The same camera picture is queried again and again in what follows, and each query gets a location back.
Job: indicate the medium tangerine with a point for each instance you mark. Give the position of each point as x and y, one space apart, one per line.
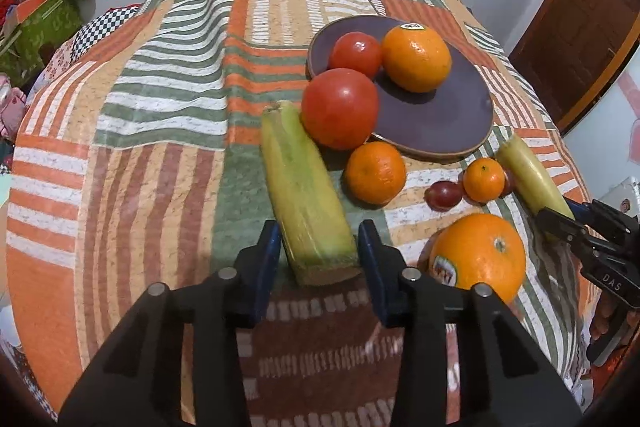
375 173

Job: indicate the striped patchwork blanket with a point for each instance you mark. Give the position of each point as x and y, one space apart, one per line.
165 132

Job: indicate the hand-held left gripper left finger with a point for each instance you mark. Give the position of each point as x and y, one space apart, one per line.
270 252

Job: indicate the large red tomato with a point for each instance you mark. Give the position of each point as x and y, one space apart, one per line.
340 108

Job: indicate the orange with black sticker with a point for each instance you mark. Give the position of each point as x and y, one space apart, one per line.
416 57

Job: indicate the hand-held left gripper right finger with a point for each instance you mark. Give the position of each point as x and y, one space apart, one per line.
370 254

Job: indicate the black and white checkered cloth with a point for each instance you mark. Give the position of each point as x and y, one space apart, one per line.
102 27

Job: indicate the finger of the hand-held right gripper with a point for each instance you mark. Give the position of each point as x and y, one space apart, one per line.
557 222
579 210

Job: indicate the small tangerine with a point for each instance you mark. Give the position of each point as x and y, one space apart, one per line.
484 180

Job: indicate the white box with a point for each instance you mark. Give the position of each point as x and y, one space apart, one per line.
620 193

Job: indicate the large corn cob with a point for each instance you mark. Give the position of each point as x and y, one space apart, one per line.
306 202

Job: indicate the person's right hand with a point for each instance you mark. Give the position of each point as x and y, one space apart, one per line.
602 317

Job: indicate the orange with colourful sticker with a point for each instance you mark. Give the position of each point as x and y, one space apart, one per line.
480 257

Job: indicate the green cardboard box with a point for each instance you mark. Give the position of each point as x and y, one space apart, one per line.
42 32

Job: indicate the small corn cob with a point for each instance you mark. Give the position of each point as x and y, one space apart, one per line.
532 177

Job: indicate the small red plum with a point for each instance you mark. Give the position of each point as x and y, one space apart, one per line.
442 195

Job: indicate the small red tomato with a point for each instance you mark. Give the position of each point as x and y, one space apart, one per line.
355 53

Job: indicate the brown wooden door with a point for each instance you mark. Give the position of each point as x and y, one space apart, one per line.
575 32

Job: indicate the dark purple plate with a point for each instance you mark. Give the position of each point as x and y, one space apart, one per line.
440 107

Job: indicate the pink toy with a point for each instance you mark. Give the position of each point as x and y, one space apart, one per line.
11 107

